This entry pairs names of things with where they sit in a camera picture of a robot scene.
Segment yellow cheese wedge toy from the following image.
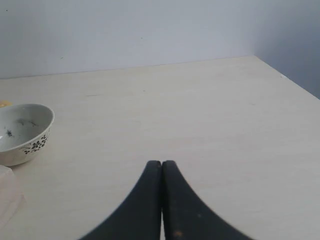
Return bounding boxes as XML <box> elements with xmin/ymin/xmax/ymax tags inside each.
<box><xmin>0</xmin><ymin>100</ymin><xmax>12</xmax><ymax>108</ymax></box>

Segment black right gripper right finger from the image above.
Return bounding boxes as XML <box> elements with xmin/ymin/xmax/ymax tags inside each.
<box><xmin>162</xmin><ymin>160</ymin><xmax>251</xmax><ymax>240</ymax></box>

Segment white floral ceramic bowl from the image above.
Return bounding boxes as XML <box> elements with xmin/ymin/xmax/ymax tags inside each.
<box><xmin>0</xmin><ymin>103</ymin><xmax>55</xmax><ymax>167</ymax></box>

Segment light wooden block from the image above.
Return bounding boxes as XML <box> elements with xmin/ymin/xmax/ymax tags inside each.
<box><xmin>0</xmin><ymin>165</ymin><xmax>25</xmax><ymax>229</ymax></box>

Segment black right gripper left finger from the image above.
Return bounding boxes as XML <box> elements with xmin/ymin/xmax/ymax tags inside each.
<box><xmin>82</xmin><ymin>160</ymin><xmax>162</xmax><ymax>240</ymax></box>

